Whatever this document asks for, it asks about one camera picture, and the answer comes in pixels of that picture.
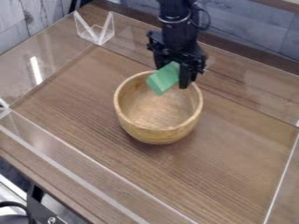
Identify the wooden bowl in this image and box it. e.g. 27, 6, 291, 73
114, 71, 203, 145

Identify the clear acrylic corner bracket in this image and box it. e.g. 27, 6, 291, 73
74, 11, 115, 46

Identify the black cable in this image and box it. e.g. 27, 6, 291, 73
0, 200, 30, 209

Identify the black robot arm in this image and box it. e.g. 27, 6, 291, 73
146, 0, 211, 89

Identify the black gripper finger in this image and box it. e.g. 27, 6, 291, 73
179, 59, 207, 89
154, 49, 174, 69

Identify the black table leg bracket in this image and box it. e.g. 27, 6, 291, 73
27, 184, 67, 224

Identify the green rectangular block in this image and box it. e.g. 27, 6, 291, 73
146, 61, 180, 95

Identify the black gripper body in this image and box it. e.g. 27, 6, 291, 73
146, 17, 208, 63

